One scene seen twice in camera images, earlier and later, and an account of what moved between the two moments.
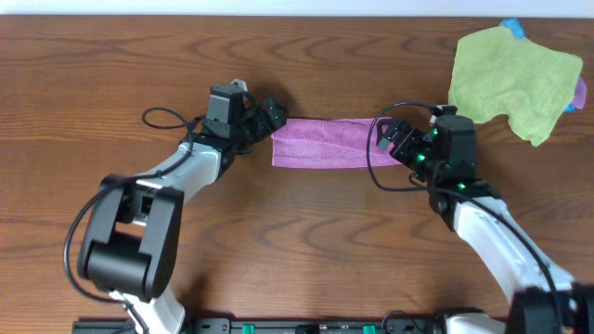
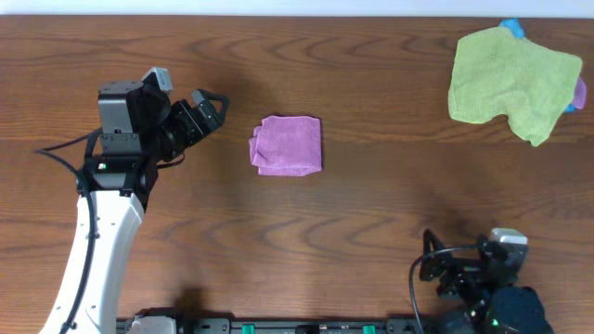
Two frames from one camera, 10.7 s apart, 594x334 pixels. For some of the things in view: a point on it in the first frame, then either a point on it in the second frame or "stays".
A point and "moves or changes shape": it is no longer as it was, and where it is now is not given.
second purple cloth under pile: [580, 95] stays
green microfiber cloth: [497, 72] stays
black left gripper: [259, 120] -> [195, 117]
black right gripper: [411, 137] -> [462, 271]
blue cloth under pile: [516, 27] stays
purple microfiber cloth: [329, 143] moves or changes shape
